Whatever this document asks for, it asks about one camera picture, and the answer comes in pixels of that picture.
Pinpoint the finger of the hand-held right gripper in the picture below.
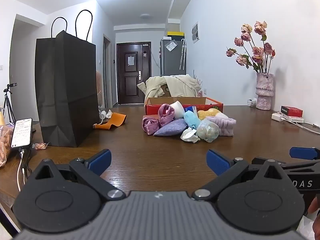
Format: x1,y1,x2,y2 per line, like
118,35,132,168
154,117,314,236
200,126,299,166
289,147,320,160
252,157,320,172

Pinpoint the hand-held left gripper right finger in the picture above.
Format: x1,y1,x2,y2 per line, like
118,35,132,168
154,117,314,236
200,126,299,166
192,149,288,201

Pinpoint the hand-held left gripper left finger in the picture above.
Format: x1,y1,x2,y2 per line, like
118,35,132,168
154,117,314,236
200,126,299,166
32,149,126,201

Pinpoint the iridescent ball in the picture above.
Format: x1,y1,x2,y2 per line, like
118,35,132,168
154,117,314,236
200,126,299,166
196,119,220,143

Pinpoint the purple fluffy headband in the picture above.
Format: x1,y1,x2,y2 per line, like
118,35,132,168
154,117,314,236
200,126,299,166
205,116,237,137

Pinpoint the white cloth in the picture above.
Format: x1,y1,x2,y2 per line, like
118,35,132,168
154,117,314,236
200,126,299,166
180,127,201,143

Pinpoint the light blue plush toy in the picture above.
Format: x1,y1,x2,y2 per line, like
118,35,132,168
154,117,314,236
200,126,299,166
184,110,201,128

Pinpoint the pink satin scrunchie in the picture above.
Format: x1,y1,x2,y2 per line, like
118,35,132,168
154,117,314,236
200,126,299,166
158,104,175,127
142,116,160,136

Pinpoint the white cylinder sponge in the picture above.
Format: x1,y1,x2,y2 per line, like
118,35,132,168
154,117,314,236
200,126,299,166
170,101,185,119

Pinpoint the orange-edged cardboard box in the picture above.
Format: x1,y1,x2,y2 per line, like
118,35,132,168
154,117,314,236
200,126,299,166
145,97,224,117

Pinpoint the person's right hand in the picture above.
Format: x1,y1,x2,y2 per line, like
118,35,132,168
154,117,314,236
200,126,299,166
308,197,320,215

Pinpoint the white flat box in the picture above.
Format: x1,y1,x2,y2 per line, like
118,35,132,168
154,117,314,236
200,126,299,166
281,115,305,123

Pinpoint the orange leather pouch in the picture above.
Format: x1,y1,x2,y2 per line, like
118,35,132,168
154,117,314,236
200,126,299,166
93,112,127,130

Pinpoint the red box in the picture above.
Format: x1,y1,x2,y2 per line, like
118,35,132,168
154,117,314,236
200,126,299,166
280,106,303,117

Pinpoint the lavender fabric sachet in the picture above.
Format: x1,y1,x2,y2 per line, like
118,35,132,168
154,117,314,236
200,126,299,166
153,119,188,137

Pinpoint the pink textured vase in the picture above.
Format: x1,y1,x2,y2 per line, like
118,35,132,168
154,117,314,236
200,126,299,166
255,72,274,111

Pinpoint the pink suitcase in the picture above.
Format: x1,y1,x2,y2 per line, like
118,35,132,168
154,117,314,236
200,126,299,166
96,71,103,108

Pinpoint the black paper bag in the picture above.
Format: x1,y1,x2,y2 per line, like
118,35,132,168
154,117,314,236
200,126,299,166
34,9,100,147

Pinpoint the dark brown entrance door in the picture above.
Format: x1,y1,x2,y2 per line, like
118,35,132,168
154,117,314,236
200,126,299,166
116,42,152,105

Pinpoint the smartphone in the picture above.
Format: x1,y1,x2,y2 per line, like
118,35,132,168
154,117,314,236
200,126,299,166
10,118,33,150

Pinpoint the beige coat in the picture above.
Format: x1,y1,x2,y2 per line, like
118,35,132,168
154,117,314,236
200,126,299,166
137,74,202,98

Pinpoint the interior side door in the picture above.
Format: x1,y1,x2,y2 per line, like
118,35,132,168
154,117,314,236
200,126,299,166
103,36,112,108

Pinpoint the brown wooden chair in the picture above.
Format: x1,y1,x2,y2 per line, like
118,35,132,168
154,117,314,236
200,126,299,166
155,84,171,98

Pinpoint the clear snack bag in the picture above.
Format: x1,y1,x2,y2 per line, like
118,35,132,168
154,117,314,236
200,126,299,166
0,125,13,167

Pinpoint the bunch of dried pink roses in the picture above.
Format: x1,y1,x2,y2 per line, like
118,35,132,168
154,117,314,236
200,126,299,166
226,21,276,74

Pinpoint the grey refrigerator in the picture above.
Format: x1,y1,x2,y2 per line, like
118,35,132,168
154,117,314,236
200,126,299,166
160,38,187,77

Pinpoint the clear umbrella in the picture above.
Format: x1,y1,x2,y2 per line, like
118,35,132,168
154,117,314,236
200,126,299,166
179,39,187,70

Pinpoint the white charger cable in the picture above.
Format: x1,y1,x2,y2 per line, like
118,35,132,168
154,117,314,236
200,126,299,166
282,118,320,134

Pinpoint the white phone cable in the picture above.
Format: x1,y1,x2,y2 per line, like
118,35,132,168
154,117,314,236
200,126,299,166
16,149,27,193

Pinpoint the black camera tripod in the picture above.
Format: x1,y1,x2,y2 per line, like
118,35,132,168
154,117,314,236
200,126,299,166
3,82,18,124

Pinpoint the wall electrical panel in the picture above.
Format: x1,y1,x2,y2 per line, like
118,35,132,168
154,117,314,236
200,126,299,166
191,21,200,43

